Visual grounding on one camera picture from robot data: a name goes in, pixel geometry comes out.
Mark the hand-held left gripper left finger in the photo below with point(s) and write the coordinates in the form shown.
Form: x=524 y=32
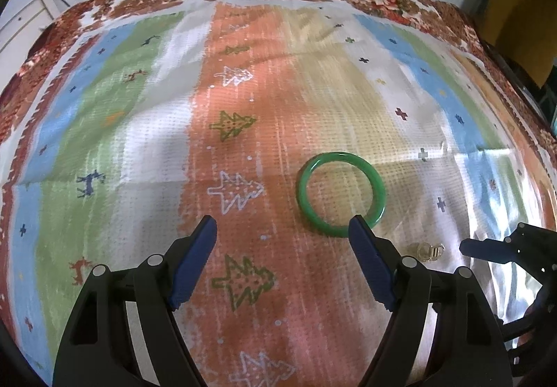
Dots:
x=196 y=265

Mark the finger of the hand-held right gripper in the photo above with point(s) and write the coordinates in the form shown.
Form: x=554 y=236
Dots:
x=483 y=248

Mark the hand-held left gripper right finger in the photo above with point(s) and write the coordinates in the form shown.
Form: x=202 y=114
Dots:
x=370 y=261

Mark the green jade bangle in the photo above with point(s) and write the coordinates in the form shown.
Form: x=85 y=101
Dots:
x=303 y=195

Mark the small clear plastic piece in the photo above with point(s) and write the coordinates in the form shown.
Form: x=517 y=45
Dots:
x=428 y=252

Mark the striped pastel cloth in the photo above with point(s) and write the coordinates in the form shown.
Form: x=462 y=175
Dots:
x=261 y=108

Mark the mustard yellow hanging cloth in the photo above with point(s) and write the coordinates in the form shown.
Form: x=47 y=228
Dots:
x=518 y=21

